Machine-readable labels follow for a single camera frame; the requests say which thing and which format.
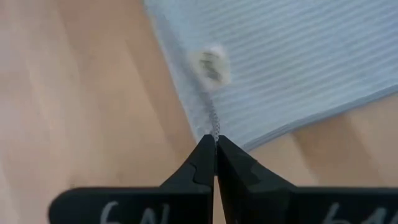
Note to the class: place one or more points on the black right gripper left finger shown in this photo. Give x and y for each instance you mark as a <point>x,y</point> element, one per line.
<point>199,168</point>

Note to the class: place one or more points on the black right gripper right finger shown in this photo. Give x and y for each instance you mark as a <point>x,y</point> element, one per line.
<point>245,174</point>

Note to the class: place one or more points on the light blue microfiber towel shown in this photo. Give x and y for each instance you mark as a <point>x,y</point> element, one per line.
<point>295,62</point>

